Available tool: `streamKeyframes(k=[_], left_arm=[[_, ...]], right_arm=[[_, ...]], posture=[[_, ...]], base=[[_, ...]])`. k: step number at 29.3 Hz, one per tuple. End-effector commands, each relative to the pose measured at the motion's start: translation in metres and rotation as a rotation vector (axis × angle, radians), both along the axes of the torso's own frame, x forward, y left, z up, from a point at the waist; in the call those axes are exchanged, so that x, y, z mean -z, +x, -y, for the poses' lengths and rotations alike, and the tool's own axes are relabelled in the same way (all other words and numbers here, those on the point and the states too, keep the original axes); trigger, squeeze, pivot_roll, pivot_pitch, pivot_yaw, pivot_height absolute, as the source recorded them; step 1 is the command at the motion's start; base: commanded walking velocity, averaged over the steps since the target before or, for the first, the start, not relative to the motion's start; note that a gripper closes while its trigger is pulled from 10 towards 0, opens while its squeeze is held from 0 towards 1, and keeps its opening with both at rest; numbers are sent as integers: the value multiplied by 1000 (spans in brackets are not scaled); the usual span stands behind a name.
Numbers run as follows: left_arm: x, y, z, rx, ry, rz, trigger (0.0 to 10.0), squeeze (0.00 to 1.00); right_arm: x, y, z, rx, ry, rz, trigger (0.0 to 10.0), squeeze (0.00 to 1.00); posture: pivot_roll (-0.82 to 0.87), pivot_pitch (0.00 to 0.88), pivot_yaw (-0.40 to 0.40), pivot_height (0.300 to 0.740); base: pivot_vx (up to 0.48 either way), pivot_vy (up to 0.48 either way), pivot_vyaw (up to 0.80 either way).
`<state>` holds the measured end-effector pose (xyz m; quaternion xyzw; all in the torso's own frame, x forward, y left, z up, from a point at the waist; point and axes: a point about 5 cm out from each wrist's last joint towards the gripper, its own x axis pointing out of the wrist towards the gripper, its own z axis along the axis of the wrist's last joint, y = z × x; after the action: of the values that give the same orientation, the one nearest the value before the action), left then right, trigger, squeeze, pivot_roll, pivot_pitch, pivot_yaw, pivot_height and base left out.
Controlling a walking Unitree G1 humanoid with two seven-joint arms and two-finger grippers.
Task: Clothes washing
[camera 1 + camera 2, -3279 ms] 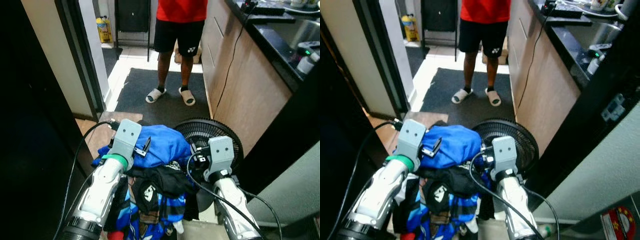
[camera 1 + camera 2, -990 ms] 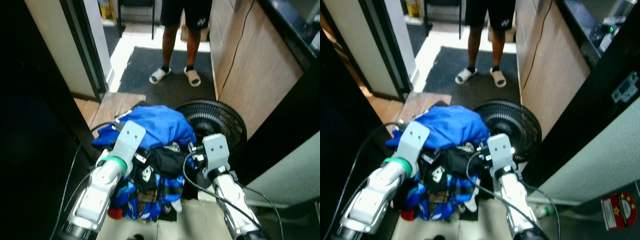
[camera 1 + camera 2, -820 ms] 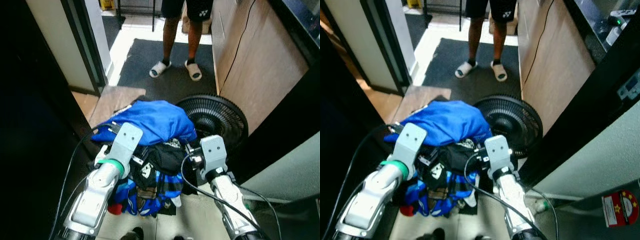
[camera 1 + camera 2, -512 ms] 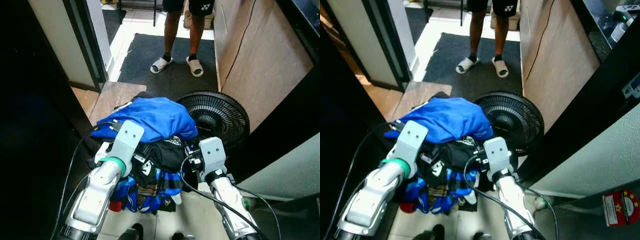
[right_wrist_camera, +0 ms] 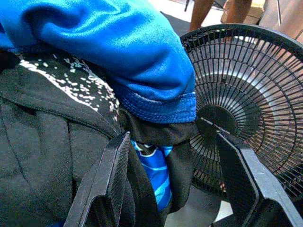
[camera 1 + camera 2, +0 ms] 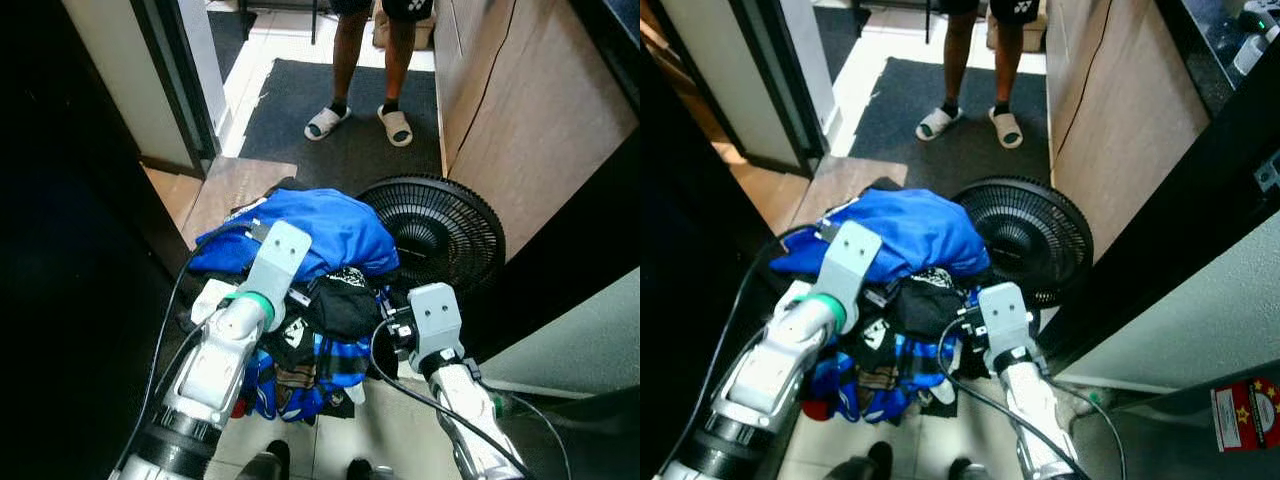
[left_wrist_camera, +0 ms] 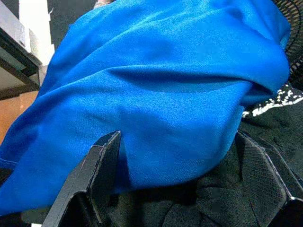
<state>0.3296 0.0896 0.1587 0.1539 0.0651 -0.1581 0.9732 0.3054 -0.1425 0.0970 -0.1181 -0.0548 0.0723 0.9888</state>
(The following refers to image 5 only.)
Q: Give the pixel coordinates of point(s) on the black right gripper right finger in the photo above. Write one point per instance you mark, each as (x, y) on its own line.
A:
(251, 175)

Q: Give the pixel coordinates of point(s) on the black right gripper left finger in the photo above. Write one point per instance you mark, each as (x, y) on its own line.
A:
(104, 179)

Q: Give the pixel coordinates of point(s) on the blue patterned garment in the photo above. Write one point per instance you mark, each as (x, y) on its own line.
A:
(156, 170)

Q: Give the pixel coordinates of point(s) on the black garment with white print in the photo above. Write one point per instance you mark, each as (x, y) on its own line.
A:
(47, 123)

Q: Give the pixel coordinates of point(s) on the black plastic laundry basket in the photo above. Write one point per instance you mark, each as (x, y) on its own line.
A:
(243, 94)

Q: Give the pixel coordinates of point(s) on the blue shiny garment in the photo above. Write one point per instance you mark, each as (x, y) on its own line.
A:
(106, 47)

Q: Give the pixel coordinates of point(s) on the person's bare leg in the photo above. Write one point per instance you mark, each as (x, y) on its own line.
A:
(199, 13)
(239, 10)

